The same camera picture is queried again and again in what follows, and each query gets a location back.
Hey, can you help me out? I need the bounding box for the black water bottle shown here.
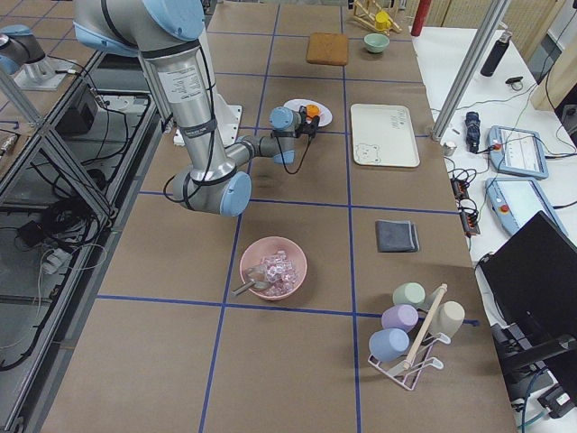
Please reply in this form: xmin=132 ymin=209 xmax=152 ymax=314
xmin=480 ymin=31 xmax=512 ymax=77

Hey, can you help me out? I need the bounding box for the green cup on rack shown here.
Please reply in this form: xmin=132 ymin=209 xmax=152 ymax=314
xmin=392 ymin=281 xmax=426 ymax=309

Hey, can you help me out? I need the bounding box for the beige cup on rack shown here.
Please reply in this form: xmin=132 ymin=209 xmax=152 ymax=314
xmin=428 ymin=301 xmax=465 ymax=338

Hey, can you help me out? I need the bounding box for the aluminium frame post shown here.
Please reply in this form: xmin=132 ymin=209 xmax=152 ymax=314
xmin=431 ymin=0 xmax=510 ymax=142

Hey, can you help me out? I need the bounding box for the white plate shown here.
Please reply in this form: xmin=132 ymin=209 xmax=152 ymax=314
xmin=283 ymin=98 xmax=333 ymax=127

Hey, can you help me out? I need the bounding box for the yellow cup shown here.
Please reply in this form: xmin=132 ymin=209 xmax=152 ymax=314
xmin=374 ymin=10 xmax=391 ymax=32

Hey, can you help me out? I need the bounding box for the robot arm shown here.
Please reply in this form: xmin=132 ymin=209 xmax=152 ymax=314
xmin=74 ymin=1 xmax=320 ymax=217
xmin=1 ymin=24 xmax=46 ymax=75

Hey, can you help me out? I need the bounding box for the far teach pendant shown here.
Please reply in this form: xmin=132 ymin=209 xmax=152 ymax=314
xmin=488 ymin=125 xmax=549 ymax=180

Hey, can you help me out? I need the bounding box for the white wire cup rack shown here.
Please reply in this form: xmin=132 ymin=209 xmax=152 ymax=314
xmin=368 ymin=283 xmax=452 ymax=391

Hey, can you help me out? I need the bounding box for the metal ice scoop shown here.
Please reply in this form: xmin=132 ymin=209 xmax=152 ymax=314
xmin=233 ymin=265 xmax=271 ymax=296

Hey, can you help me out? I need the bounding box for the black power strip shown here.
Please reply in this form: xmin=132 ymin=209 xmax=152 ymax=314
xmin=450 ymin=178 xmax=481 ymax=238

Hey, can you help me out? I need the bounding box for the wooden cutting board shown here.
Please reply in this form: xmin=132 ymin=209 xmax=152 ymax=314
xmin=306 ymin=32 xmax=349 ymax=66

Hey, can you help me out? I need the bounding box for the orange fruit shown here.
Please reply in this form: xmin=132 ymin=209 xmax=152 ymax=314
xmin=305 ymin=104 xmax=321 ymax=119

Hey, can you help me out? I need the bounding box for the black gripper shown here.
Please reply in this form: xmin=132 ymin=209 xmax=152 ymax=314
xmin=298 ymin=115 xmax=320 ymax=138

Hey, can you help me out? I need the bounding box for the cream bear tray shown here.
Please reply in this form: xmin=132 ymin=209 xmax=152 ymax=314
xmin=351 ymin=104 xmax=420 ymax=168

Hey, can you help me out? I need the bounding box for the blue cup on rack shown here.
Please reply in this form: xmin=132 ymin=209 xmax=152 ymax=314
xmin=369 ymin=328 xmax=410 ymax=362

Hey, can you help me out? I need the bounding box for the grey folded cloth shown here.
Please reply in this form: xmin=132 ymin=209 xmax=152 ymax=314
xmin=375 ymin=220 xmax=419 ymax=253

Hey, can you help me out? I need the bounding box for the green bowl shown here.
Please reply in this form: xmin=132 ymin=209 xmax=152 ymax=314
xmin=363 ymin=33 xmax=390 ymax=54

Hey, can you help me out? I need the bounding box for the folded dark umbrella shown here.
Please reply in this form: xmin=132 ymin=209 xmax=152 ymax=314
xmin=465 ymin=111 xmax=481 ymax=153

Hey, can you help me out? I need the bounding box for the black monitor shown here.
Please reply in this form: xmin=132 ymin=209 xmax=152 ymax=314
xmin=481 ymin=211 xmax=576 ymax=339

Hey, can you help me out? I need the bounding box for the wooden cup rack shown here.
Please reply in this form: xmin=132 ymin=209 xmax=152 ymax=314
xmin=352 ymin=0 xmax=402 ymax=35

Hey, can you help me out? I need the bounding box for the pink bowl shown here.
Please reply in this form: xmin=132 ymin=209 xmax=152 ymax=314
xmin=239 ymin=236 xmax=307 ymax=300

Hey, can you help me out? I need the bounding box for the near teach pendant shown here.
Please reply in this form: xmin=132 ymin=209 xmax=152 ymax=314
xmin=485 ymin=177 xmax=567 ymax=235

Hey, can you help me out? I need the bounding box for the purple cup on rack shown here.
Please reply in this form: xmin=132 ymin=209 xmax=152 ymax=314
xmin=380 ymin=304 xmax=418 ymax=333

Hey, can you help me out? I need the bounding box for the teach pendant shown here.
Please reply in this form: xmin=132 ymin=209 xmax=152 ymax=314
xmin=488 ymin=125 xmax=549 ymax=180
xmin=485 ymin=177 xmax=567 ymax=235

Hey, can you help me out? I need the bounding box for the red bottle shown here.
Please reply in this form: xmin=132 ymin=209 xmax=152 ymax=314
xmin=410 ymin=0 xmax=432 ymax=37

